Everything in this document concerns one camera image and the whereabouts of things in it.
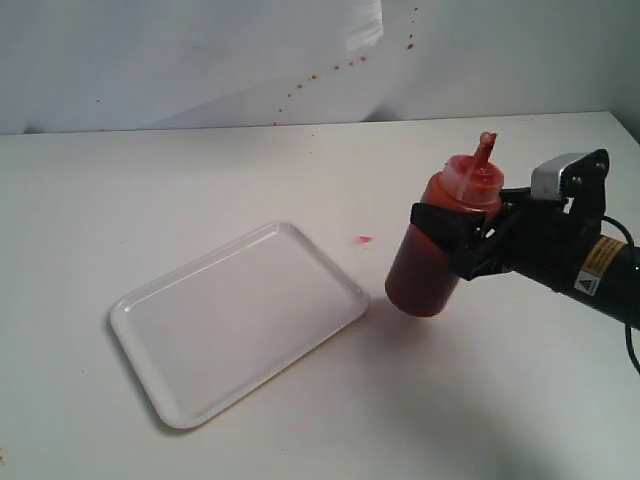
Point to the white rectangular plastic tray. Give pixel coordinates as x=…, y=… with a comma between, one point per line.
x=207, y=334

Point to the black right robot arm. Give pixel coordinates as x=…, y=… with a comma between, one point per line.
x=627, y=310

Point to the white cloth backdrop sheet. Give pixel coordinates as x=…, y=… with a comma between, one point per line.
x=69, y=66

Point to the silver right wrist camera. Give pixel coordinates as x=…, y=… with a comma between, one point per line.
x=577, y=176

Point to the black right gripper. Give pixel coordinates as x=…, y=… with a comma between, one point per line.
x=538, y=240

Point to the red sauce squeeze bottle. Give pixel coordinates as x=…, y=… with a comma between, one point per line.
x=419, y=282

